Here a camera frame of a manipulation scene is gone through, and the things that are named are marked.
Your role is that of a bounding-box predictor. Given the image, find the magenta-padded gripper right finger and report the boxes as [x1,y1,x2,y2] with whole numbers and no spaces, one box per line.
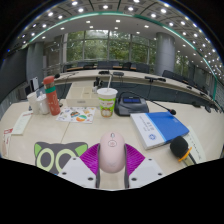
[123,143,167,190]

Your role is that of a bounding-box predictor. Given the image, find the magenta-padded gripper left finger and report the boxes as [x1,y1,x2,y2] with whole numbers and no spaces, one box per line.
[57,143,102,189]

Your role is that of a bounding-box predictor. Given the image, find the pink computer mouse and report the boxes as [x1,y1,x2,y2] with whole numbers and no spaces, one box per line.
[98,131,127,174]

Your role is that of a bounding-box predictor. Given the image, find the cat-face mouse pad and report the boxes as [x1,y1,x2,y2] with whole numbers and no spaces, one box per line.
[33,141,89,176]

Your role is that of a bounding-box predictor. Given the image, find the blue and white book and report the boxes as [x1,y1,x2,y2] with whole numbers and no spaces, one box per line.
[129,111,190,150]

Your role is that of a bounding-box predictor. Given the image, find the colourful sticker sheet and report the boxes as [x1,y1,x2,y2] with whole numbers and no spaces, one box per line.
[55,106,97,125]

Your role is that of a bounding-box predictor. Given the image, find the white printed paper sheet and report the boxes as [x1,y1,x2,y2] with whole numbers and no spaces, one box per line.
[183,125,208,164]

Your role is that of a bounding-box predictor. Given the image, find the black gooseneck microphone console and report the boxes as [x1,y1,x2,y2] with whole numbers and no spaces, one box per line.
[114,90,177,117]

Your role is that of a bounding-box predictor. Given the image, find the white lidded mug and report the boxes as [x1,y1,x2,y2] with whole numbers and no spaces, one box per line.
[35,93,51,116]

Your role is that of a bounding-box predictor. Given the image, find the green-white drink cup with straw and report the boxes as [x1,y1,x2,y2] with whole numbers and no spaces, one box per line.
[96,73,119,118]

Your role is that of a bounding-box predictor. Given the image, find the white laminated sheet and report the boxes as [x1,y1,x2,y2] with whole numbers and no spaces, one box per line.
[11,110,34,136]

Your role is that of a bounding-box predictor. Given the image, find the beige cardboard box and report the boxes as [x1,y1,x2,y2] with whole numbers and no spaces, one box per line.
[65,81,101,108]

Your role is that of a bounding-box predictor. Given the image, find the red thermos bottle green band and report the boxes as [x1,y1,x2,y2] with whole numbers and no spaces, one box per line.
[42,75,62,117]

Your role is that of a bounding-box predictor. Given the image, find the black desk microphone units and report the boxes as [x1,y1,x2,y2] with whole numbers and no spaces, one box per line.
[98,69,168,83]

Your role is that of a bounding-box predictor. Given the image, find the long curved conference desk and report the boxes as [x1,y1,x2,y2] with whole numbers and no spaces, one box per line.
[53,69,218,104]

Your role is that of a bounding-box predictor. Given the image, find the dark office chairs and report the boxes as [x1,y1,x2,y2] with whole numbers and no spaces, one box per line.
[63,59,221,111]

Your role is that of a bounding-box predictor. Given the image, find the ceiling lights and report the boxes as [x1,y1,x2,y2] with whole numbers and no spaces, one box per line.
[4,0,224,81]

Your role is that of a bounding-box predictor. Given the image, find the black handheld microphone orange ring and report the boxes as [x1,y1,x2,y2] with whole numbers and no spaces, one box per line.
[169,135,198,166]

